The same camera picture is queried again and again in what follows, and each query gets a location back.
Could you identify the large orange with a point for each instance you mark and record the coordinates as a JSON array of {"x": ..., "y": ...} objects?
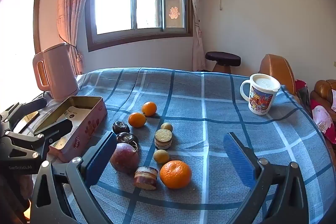
[{"x": 175, "y": 174}]

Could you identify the pink curtain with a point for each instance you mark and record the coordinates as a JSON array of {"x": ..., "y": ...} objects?
[
  {"x": 71, "y": 16},
  {"x": 195, "y": 16}
]

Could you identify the cut sweet potato piece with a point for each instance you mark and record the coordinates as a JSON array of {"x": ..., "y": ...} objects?
[{"x": 163, "y": 138}]

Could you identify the pink electric kettle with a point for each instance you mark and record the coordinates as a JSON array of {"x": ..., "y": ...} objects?
[{"x": 60, "y": 71}]

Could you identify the large bright balcony window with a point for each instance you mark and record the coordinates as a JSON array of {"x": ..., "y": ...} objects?
[{"x": 15, "y": 43}]

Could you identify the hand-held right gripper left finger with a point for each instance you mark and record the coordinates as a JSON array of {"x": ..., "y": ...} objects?
[{"x": 101, "y": 158}]

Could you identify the pink tin box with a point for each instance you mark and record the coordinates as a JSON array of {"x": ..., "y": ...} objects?
[{"x": 92, "y": 121}]

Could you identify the brown leather chair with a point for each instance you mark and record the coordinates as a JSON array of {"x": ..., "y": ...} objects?
[{"x": 275, "y": 69}]

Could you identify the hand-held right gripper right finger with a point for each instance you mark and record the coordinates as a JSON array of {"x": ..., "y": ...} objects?
[{"x": 240, "y": 161}]

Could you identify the brown leather sofa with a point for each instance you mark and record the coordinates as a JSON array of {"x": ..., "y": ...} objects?
[{"x": 321, "y": 90}]

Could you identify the gold tin lid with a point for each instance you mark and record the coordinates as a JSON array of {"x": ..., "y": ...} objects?
[{"x": 31, "y": 117}]

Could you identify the red cloth bag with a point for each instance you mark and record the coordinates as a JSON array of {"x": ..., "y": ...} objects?
[{"x": 303, "y": 95}]

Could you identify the dark water chestnut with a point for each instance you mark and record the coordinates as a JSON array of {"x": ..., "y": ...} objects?
[
  {"x": 120, "y": 127},
  {"x": 127, "y": 138}
]

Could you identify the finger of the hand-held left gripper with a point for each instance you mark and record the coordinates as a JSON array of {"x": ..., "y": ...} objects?
[
  {"x": 57, "y": 129},
  {"x": 29, "y": 107}
]

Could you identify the dark round stool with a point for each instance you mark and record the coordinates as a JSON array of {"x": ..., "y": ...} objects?
[{"x": 223, "y": 58}]

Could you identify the wooden framed sliding window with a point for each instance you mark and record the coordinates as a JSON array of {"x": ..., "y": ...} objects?
[{"x": 115, "y": 3}]

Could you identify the brown longan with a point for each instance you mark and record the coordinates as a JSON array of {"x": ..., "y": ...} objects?
[
  {"x": 161, "y": 156},
  {"x": 166, "y": 127}
]

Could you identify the small orange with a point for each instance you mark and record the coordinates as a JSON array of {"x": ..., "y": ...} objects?
[
  {"x": 149, "y": 108},
  {"x": 136, "y": 119}
]

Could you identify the pink plastic bag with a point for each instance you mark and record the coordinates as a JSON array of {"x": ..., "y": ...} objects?
[{"x": 323, "y": 119}]

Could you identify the blue plaid cloth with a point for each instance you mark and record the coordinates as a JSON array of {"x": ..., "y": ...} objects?
[{"x": 210, "y": 108}]

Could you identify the red window sticker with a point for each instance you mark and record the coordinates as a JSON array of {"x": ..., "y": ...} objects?
[{"x": 173, "y": 13}]

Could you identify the white cartoon print cup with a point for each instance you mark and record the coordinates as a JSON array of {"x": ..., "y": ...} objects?
[{"x": 262, "y": 98}]

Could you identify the purple passion fruit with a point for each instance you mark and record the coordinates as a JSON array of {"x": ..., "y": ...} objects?
[{"x": 124, "y": 158}]

